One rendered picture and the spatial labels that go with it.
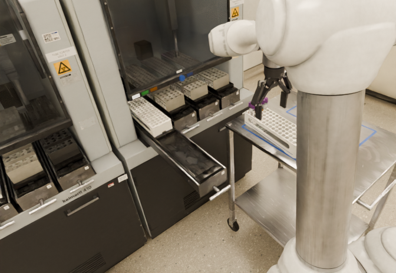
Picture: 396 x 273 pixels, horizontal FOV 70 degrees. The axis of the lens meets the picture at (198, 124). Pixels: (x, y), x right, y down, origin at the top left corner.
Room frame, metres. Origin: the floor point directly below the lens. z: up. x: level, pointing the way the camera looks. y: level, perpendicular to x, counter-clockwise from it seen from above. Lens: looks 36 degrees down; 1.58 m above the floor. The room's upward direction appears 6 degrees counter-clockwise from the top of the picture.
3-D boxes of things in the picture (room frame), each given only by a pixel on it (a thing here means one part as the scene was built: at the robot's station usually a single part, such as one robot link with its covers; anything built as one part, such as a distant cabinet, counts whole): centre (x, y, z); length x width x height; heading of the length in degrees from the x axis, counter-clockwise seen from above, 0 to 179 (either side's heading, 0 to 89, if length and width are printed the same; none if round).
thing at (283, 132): (0.92, -0.32, 0.85); 0.30 x 0.10 x 0.06; 28
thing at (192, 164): (1.00, 0.14, 0.78); 0.73 x 0.14 x 0.09; 33
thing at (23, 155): (0.89, 0.73, 0.85); 0.12 x 0.02 x 0.06; 123
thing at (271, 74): (0.95, -0.31, 1.08); 0.08 x 0.07 x 0.09; 118
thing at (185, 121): (1.42, 0.23, 0.78); 0.73 x 0.14 x 0.09; 33
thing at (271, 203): (0.91, -0.48, 0.41); 0.67 x 0.46 x 0.82; 33
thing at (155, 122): (1.15, 0.24, 0.83); 0.30 x 0.10 x 0.06; 33
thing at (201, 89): (1.31, -0.02, 0.85); 0.12 x 0.02 x 0.06; 123
